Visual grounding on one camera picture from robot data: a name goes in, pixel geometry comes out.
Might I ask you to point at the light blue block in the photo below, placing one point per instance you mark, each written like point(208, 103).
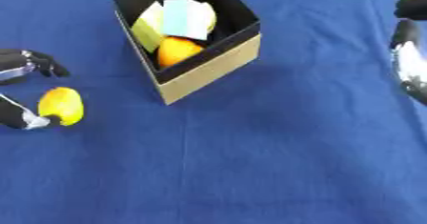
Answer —
point(185, 18)

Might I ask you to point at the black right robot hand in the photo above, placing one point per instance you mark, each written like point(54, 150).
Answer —
point(410, 53)

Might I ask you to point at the tan cardboard box black inside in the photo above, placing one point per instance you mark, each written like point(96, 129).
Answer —
point(207, 67)

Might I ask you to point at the pale yellow round toy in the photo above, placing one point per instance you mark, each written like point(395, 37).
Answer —
point(210, 15)

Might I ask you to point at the orange toy fruit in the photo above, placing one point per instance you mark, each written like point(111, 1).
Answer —
point(175, 51)

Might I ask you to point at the yellow toy mango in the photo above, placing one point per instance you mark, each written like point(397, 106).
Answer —
point(62, 105)

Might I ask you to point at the yellow-green block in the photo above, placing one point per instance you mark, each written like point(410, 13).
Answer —
point(147, 30)

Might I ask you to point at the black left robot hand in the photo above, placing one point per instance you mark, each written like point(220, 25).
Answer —
point(12, 61)

